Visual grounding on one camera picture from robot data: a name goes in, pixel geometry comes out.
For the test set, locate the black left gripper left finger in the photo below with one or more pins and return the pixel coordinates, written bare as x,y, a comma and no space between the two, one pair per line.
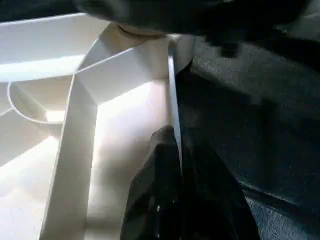
155,195

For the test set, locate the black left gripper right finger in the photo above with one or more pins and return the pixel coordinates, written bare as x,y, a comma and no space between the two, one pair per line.
212,200

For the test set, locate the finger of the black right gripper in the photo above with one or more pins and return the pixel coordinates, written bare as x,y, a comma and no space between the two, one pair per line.
162,15

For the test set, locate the white plastic table top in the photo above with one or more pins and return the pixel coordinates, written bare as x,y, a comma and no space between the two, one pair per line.
75,125

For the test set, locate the black mat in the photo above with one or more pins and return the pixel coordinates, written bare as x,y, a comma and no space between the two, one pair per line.
262,125

